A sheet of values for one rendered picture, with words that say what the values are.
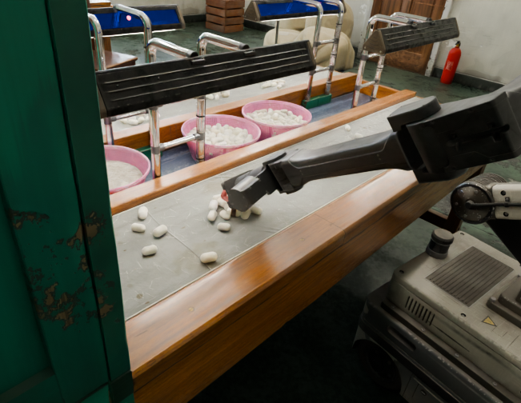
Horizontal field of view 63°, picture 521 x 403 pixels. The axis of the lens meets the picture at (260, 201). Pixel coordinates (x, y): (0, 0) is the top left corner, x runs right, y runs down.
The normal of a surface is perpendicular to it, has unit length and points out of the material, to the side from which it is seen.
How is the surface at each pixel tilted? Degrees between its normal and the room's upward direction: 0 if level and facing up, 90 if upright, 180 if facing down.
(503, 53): 90
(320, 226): 0
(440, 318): 90
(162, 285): 0
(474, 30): 90
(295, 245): 0
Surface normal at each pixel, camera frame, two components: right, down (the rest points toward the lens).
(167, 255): 0.08, -0.84
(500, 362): -0.80, 0.33
